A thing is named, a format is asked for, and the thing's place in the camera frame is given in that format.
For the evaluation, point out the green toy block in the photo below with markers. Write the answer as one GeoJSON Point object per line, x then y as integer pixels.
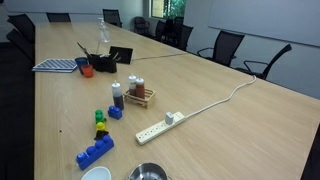
{"type": "Point", "coordinates": [99, 116]}

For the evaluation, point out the clear hand sanitizer bottle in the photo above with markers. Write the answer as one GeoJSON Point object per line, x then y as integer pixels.
{"type": "Point", "coordinates": [104, 32]}

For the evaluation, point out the dark stick utensil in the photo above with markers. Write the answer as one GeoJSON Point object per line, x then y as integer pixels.
{"type": "Point", "coordinates": [83, 49]}

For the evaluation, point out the steel bowl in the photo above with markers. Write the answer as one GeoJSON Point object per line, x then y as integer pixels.
{"type": "Point", "coordinates": [148, 172]}

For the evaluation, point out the dark sauce squeeze bottle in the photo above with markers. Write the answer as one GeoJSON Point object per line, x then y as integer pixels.
{"type": "Point", "coordinates": [117, 96]}

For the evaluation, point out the black office chair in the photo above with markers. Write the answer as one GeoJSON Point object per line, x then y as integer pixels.
{"type": "Point", "coordinates": [224, 46]}
{"type": "Point", "coordinates": [141, 25]}
{"type": "Point", "coordinates": [160, 30]}
{"type": "Point", "coordinates": [58, 17]}
{"type": "Point", "coordinates": [20, 45]}
{"type": "Point", "coordinates": [183, 37]}
{"type": "Point", "coordinates": [112, 16]}
{"type": "Point", "coordinates": [22, 26]}
{"type": "Point", "coordinates": [270, 63]}

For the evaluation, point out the small blue toy block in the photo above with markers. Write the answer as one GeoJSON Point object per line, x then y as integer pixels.
{"type": "Point", "coordinates": [115, 113]}

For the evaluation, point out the brown sauce squeeze bottle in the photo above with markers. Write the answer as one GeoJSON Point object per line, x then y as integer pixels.
{"type": "Point", "coordinates": [132, 84]}

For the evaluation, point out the orange cup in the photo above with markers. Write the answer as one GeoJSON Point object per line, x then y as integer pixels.
{"type": "Point", "coordinates": [87, 71]}

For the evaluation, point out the white mug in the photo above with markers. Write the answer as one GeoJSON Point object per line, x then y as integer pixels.
{"type": "Point", "coordinates": [97, 174]}

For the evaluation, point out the wall whiteboard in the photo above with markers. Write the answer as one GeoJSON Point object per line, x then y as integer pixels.
{"type": "Point", "coordinates": [266, 20]}

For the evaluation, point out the green yellow toy car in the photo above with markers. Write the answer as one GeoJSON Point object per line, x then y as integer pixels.
{"type": "Point", "coordinates": [100, 126]}

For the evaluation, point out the blue cup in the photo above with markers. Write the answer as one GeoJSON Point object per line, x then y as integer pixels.
{"type": "Point", "coordinates": [80, 63]}

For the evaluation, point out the cream power strip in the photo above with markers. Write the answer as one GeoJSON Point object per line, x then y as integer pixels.
{"type": "Point", "coordinates": [156, 130]}

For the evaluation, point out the long blue toy block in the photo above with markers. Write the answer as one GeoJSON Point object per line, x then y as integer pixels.
{"type": "Point", "coordinates": [95, 152]}

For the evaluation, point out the white plug adapter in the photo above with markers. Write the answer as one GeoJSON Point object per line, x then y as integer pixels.
{"type": "Point", "coordinates": [169, 118]}

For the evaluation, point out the small wooden crate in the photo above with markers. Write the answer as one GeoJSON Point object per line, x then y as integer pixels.
{"type": "Point", "coordinates": [143, 100]}

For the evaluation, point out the window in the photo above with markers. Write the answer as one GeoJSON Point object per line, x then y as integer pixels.
{"type": "Point", "coordinates": [168, 8]}

